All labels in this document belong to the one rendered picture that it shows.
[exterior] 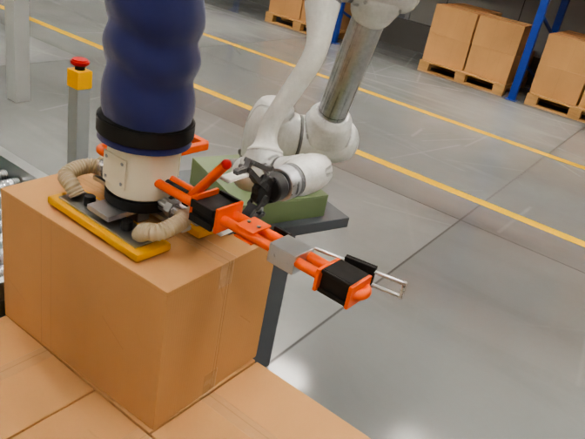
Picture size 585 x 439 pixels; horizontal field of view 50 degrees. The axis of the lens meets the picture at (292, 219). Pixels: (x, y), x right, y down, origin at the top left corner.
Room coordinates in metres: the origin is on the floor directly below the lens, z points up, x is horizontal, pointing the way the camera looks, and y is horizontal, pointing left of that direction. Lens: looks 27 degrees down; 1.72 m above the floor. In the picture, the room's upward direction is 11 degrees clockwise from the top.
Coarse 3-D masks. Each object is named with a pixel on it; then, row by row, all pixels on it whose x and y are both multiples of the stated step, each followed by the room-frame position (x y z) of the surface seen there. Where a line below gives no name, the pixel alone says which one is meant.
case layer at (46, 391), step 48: (0, 336) 1.30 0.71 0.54; (0, 384) 1.14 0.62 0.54; (48, 384) 1.17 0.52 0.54; (240, 384) 1.30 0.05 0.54; (288, 384) 1.34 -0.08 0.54; (0, 432) 1.00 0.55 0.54; (48, 432) 1.02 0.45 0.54; (96, 432) 1.05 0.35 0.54; (144, 432) 1.08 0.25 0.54; (192, 432) 1.11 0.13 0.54; (240, 432) 1.14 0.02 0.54; (288, 432) 1.17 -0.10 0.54; (336, 432) 1.20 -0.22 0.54
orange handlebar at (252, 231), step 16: (192, 144) 1.58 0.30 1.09; (208, 144) 1.61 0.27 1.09; (176, 192) 1.27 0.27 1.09; (224, 224) 1.19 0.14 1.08; (240, 224) 1.17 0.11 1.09; (256, 224) 1.19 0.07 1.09; (256, 240) 1.14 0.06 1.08; (272, 240) 1.16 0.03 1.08; (304, 272) 1.07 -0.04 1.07; (368, 288) 1.03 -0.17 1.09
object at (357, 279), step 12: (336, 264) 1.07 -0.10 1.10; (348, 264) 1.08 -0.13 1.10; (324, 276) 1.04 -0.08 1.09; (336, 276) 1.02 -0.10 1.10; (348, 276) 1.03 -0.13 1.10; (360, 276) 1.04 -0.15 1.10; (324, 288) 1.04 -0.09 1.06; (336, 288) 1.02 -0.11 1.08; (348, 288) 1.01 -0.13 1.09; (360, 288) 1.02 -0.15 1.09; (336, 300) 1.01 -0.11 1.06; (348, 300) 0.99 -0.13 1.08
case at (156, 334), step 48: (48, 192) 1.42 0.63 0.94; (96, 192) 1.47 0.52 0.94; (48, 240) 1.29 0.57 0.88; (96, 240) 1.23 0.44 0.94; (192, 240) 1.32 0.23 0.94; (240, 240) 1.37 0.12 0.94; (48, 288) 1.29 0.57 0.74; (96, 288) 1.20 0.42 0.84; (144, 288) 1.12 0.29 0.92; (192, 288) 1.16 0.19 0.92; (240, 288) 1.32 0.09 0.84; (48, 336) 1.29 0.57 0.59; (96, 336) 1.20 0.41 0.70; (144, 336) 1.12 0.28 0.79; (192, 336) 1.18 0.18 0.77; (240, 336) 1.35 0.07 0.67; (96, 384) 1.19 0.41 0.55; (144, 384) 1.11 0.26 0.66; (192, 384) 1.20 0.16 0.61
